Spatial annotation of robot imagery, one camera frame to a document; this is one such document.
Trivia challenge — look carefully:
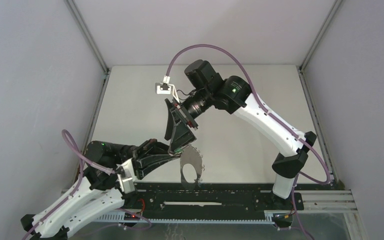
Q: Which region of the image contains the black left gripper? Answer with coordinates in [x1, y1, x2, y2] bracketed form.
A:
[115, 136, 186, 178]

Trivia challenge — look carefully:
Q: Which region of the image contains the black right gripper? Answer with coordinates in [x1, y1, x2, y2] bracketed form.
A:
[164, 89, 211, 156]

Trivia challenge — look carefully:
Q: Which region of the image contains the metal oval keyring plate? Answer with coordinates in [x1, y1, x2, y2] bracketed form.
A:
[180, 145, 204, 191]

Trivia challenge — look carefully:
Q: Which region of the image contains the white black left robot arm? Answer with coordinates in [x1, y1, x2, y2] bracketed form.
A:
[20, 139, 181, 240]

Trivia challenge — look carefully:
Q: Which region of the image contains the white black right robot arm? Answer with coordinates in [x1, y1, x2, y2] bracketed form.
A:
[164, 59, 317, 209]

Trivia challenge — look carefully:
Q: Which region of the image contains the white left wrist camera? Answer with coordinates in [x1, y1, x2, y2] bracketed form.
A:
[115, 159, 137, 195]

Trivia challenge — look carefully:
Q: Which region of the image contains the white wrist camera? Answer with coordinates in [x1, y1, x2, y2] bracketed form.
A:
[115, 159, 137, 195]
[155, 75, 181, 103]

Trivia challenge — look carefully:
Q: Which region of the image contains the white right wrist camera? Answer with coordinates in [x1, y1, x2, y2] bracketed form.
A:
[155, 75, 181, 103]

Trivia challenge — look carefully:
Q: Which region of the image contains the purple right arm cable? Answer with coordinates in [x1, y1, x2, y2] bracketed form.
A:
[165, 44, 332, 186]

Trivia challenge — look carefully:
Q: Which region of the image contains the white slotted cable duct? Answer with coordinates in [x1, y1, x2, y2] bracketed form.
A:
[89, 211, 294, 225]

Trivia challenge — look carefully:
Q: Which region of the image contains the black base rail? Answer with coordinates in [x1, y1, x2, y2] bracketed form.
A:
[123, 182, 304, 222]

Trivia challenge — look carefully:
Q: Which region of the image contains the aluminium frame post left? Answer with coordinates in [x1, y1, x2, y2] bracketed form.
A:
[64, 0, 110, 75]

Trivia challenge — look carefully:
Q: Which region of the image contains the aluminium frame post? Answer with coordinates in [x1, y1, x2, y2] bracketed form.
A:
[64, 0, 110, 75]
[298, 0, 345, 72]

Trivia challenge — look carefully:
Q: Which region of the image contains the aluminium frame post right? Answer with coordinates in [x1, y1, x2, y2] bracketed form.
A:
[298, 0, 345, 72]

